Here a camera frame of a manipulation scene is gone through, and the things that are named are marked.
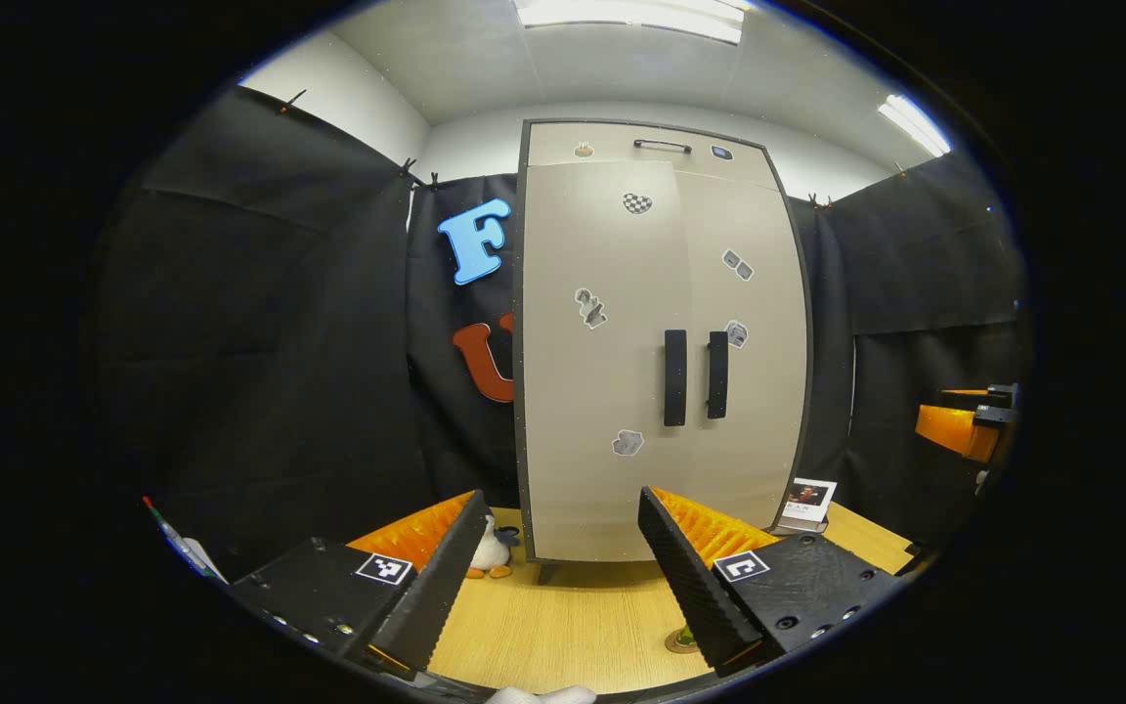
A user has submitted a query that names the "large ceiling light panel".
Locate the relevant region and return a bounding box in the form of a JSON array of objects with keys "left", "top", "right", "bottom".
[{"left": 512, "top": 0, "right": 750, "bottom": 45}]

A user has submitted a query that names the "white framed photo card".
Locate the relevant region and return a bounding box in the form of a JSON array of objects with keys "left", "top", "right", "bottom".
[{"left": 780, "top": 477, "right": 839, "bottom": 534}]

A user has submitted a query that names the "light grey cabinet drawer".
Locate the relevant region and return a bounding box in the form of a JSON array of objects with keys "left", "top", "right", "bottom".
[{"left": 527, "top": 121, "right": 779, "bottom": 192}]

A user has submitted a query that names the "white paper sheet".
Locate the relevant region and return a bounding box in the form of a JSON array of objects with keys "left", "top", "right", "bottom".
[{"left": 177, "top": 536, "right": 228, "bottom": 586}]

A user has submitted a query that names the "grey cabinet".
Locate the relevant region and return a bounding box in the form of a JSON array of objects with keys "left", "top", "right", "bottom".
[{"left": 512, "top": 118, "right": 814, "bottom": 588}]

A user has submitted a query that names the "narrow ceiling light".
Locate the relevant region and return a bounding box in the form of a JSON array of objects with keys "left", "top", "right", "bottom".
[{"left": 878, "top": 94, "right": 953, "bottom": 159}]

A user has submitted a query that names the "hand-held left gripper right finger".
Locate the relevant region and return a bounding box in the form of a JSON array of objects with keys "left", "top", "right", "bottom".
[{"left": 637, "top": 486, "right": 906, "bottom": 678}]

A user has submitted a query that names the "black door handle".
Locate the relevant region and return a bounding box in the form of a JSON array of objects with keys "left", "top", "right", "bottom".
[
  {"left": 707, "top": 331, "right": 729, "bottom": 420},
  {"left": 663, "top": 330, "right": 688, "bottom": 428}
]

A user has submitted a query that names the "light grey cabinet door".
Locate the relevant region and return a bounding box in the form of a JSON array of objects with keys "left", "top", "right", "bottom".
[
  {"left": 675, "top": 174, "right": 808, "bottom": 534},
  {"left": 522, "top": 160, "right": 696, "bottom": 563}
]

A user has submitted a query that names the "penguin plush toy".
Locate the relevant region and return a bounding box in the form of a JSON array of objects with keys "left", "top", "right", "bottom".
[{"left": 465, "top": 515, "right": 523, "bottom": 580}]

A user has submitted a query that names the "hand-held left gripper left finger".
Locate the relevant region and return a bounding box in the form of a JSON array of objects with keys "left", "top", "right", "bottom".
[{"left": 229, "top": 489, "right": 493, "bottom": 682}]

